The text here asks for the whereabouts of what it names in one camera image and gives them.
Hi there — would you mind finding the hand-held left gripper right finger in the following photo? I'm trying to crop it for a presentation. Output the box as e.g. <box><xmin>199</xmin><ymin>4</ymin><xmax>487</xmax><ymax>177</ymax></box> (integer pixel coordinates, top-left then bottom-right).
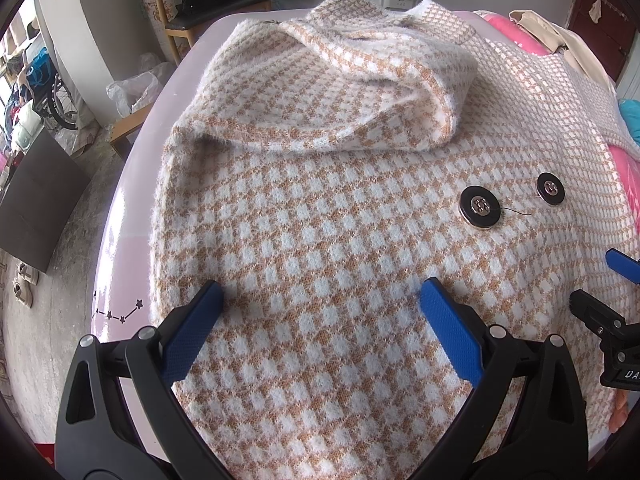
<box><xmin>410</xmin><ymin>276</ymin><xmax>588</xmax><ymax>480</ymax></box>

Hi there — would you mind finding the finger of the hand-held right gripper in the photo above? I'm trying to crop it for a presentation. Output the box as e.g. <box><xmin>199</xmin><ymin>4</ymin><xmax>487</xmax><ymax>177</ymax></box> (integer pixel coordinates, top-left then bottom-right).
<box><xmin>606</xmin><ymin>249</ymin><xmax>640</xmax><ymax>283</ymax></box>
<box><xmin>570</xmin><ymin>289</ymin><xmax>626</xmax><ymax>333</ymax></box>

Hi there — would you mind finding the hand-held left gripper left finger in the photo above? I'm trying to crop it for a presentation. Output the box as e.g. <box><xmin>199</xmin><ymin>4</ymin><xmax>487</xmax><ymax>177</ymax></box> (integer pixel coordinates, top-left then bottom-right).
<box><xmin>54</xmin><ymin>280</ymin><xmax>236</xmax><ymax>480</ymax></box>

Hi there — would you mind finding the beige white houndstooth coat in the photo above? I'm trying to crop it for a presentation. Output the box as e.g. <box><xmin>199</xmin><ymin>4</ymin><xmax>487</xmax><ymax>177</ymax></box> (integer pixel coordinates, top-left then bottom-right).
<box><xmin>150</xmin><ymin>0</ymin><xmax>640</xmax><ymax>480</ymax></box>

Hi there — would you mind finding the dark grey cabinet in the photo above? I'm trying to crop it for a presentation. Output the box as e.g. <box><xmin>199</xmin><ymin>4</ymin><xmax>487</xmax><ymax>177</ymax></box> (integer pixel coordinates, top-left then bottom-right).
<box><xmin>0</xmin><ymin>130</ymin><xmax>93</xmax><ymax>275</ymax></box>

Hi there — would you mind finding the small wooden stool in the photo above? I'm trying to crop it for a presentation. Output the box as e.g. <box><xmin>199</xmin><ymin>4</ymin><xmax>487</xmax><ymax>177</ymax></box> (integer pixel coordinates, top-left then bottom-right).
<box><xmin>107</xmin><ymin>110</ymin><xmax>151</xmax><ymax>161</ymax></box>

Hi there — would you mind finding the beige garment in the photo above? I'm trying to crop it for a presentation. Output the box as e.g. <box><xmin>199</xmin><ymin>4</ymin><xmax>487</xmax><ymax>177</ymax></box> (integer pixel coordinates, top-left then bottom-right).
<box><xmin>508</xmin><ymin>9</ymin><xmax>618</xmax><ymax>86</ymax></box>

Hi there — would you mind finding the clear plastic bag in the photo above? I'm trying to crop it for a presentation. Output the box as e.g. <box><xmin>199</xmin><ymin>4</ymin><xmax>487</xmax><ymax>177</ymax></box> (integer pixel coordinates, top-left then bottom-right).
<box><xmin>105</xmin><ymin>52</ymin><xmax>176</xmax><ymax>118</ymax></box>

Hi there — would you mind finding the pink blanket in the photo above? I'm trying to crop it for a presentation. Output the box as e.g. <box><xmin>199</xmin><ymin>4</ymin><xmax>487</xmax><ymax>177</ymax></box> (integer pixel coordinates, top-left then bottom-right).
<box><xmin>472</xmin><ymin>9</ymin><xmax>640</xmax><ymax>221</ymax></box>

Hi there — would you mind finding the wooden chair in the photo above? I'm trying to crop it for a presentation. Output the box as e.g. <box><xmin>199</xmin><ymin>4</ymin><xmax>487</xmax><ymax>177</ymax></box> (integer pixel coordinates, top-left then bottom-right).
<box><xmin>144</xmin><ymin>0</ymin><xmax>273</xmax><ymax>66</ymax></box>

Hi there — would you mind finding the blue bag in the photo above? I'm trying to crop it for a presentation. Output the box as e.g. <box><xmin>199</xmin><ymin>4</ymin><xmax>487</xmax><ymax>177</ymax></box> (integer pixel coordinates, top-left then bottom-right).
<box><xmin>25</xmin><ymin>47</ymin><xmax>56</xmax><ymax>88</ymax></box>

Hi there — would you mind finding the floral patterned board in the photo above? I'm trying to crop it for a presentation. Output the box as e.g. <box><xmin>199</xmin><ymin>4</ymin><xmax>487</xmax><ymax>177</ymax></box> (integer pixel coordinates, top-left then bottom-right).
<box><xmin>131</xmin><ymin>0</ymin><xmax>171</xmax><ymax>56</ymax></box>

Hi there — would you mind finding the hanging beige clothing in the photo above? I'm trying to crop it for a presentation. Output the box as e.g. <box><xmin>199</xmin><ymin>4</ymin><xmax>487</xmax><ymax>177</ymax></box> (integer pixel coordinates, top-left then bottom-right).
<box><xmin>5</xmin><ymin>12</ymin><xmax>41</xmax><ymax>46</ymax></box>

